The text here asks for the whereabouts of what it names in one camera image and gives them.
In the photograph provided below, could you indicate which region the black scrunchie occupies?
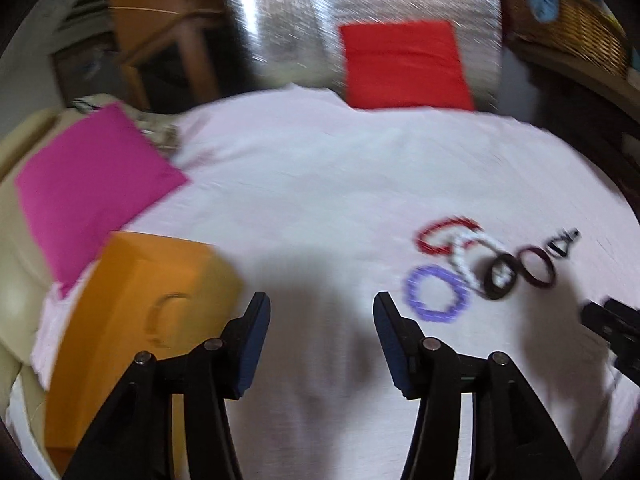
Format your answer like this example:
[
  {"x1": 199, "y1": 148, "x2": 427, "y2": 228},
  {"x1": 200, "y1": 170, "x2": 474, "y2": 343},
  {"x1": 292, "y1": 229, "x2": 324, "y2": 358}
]
[{"x1": 481, "y1": 254, "x2": 521, "y2": 302}]

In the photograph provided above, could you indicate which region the white bead bracelet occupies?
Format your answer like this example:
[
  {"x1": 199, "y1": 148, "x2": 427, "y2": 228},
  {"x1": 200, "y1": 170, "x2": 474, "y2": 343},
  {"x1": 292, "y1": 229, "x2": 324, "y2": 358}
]
[{"x1": 449, "y1": 231, "x2": 508, "y2": 283}]

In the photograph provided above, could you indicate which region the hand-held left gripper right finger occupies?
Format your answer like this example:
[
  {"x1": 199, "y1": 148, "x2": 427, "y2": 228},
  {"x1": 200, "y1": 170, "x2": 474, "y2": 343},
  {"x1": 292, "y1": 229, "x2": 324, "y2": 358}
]
[{"x1": 374, "y1": 291, "x2": 583, "y2": 480}]

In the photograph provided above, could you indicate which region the white blanket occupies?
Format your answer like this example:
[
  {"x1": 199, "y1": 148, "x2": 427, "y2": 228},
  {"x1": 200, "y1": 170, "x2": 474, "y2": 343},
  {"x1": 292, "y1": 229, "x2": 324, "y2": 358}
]
[{"x1": 30, "y1": 85, "x2": 636, "y2": 480}]

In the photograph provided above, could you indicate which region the silver foil sheet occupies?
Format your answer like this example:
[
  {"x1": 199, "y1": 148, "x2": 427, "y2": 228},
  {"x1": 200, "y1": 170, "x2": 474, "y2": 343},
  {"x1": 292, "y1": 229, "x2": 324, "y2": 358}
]
[{"x1": 222, "y1": 0, "x2": 503, "y2": 113}]

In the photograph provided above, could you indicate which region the red bead bracelet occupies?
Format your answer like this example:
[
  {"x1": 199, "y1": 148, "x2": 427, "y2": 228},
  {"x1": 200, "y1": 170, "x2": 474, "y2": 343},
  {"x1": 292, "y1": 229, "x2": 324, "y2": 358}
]
[{"x1": 414, "y1": 216, "x2": 483, "y2": 256}]

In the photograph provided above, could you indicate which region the purple bead bracelet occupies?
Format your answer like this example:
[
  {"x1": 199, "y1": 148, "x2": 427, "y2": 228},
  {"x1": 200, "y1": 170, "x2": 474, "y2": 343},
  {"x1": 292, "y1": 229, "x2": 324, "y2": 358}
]
[{"x1": 404, "y1": 265, "x2": 472, "y2": 322}]

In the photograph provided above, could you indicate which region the pink pillow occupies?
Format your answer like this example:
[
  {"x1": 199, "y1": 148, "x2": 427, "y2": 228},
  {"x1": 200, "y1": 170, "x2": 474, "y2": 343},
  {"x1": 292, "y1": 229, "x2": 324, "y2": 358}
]
[{"x1": 14, "y1": 101, "x2": 190, "y2": 298}]

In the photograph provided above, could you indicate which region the dark metal bangle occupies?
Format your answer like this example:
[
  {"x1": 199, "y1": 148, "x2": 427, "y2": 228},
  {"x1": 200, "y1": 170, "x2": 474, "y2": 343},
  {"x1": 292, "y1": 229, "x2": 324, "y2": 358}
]
[{"x1": 517, "y1": 246, "x2": 557, "y2": 291}]

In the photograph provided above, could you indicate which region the beige leather sofa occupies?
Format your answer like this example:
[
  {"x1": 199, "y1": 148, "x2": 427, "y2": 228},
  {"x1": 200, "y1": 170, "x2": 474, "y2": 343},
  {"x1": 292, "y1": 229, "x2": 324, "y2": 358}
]
[{"x1": 0, "y1": 92, "x2": 121, "y2": 461}]

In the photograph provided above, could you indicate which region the orange cardboard box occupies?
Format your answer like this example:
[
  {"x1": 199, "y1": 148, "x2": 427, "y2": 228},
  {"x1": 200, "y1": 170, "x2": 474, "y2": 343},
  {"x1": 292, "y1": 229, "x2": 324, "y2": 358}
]
[{"x1": 44, "y1": 231, "x2": 243, "y2": 476}]

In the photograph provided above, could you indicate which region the patterned grey cloth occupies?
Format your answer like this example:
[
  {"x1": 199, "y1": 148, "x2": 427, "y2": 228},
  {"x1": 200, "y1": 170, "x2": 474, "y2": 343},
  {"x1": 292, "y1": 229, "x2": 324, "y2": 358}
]
[{"x1": 74, "y1": 94, "x2": 182, "y2": 153}]

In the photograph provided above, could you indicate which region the wooden cabinet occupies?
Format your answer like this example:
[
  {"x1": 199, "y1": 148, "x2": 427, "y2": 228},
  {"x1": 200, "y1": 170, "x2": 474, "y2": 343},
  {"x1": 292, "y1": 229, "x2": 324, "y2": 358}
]
[{"x1": 107, "y1": 0, "x2": 232, "y2": 111}]

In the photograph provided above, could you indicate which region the thin black hair tie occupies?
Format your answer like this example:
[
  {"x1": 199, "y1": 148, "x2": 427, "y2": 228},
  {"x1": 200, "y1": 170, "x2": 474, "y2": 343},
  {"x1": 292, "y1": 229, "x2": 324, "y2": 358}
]
[{"x1": 547, "y1": 229, "x2": 581, "y2": 261}]

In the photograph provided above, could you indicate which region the white towel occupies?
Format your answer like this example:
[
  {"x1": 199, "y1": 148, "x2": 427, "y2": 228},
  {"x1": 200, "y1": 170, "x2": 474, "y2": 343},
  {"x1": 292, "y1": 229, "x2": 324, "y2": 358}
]
[{"x1": 5, "y1": 370, "x2": 51, "y2": 467}]

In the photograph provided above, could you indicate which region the wicker basket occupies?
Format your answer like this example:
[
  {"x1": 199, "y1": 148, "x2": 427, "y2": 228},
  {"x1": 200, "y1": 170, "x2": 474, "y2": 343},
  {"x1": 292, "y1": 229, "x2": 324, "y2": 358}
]
[{"x1": 510, "y1": 0, "x2": 632, "y2": 81}]

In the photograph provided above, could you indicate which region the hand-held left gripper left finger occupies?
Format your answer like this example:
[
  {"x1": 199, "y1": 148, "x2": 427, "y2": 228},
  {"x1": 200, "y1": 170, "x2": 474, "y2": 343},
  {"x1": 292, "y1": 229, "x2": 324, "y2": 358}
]
[{"x1": 62, "y1": 291, "x2": 272, "y2": 480}]

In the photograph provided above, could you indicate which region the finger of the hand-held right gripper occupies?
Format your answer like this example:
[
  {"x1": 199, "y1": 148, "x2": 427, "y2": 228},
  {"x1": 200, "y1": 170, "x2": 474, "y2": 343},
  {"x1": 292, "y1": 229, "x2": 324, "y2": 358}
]
[{"x1": 580, "y1": 297, "x2": 640, "y2": 386}]

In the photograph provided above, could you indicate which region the red pillow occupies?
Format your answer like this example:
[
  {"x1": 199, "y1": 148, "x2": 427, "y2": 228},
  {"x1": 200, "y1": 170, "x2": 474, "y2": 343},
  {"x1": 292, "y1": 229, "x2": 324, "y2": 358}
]
[{"x1": 338, "y1": 20, "x2": 476, "y2": 112}]

